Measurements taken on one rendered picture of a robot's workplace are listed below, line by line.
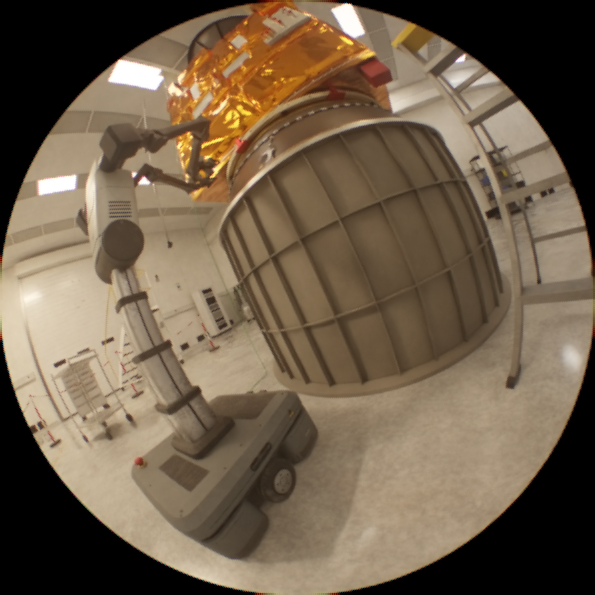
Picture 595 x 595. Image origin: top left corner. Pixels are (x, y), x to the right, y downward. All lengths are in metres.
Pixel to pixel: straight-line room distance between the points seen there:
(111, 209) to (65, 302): 7.51
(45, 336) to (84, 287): 2.23
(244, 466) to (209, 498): 0.14
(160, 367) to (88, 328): 7.28
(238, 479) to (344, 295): 0.78
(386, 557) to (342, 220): 1.11
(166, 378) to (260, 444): 0.34
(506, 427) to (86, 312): 8.41
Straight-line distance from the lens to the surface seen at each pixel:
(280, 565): 0.70
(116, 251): 0.71
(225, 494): 0.58
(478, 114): 0.90
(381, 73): 1.59
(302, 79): 1.67
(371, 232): 0.88
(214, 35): 3.73
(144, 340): 0.69
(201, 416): 0.73
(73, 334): 7.94
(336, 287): 0.91
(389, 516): 0.65
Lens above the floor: 0.61
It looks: 4 degrees down
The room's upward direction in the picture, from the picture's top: 25 degrees counter-clockwise
